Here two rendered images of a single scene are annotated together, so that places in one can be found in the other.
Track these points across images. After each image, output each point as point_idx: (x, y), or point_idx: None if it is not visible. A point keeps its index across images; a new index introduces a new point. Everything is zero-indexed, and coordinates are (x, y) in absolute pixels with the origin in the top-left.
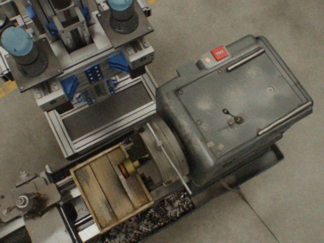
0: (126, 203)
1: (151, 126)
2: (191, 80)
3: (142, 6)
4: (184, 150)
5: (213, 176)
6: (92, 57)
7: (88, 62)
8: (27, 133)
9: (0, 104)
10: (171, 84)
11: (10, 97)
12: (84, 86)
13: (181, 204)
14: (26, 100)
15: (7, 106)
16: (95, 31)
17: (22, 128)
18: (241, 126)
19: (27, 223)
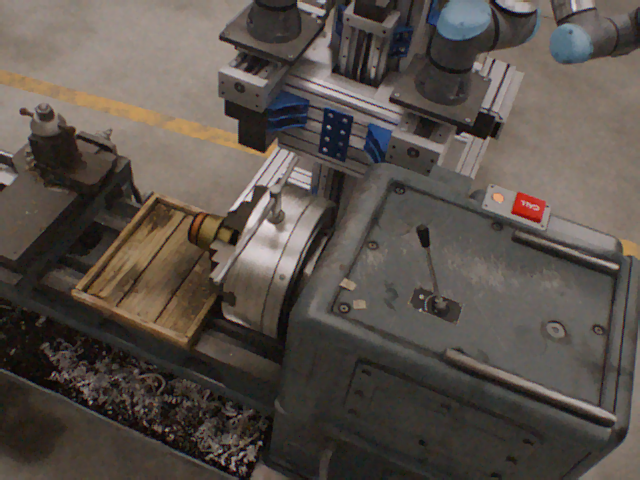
0: (154, 303)
1: (304, 193)
2: (437, 194)
3: (494, 109)
4: (307, 278)
5: (311, 405)
6: (352, 98)
7: (341, 97)
8: (201, 206)
9: (218, 151)
10: (400, 171)
11: (238, 156)
12: (309, 146)
13: (233, 451)
14: (248, 176)
15: (222, 160)
16: (396, 81)
17: (204, 195)
18: (432, 319)
19: (23, 175)
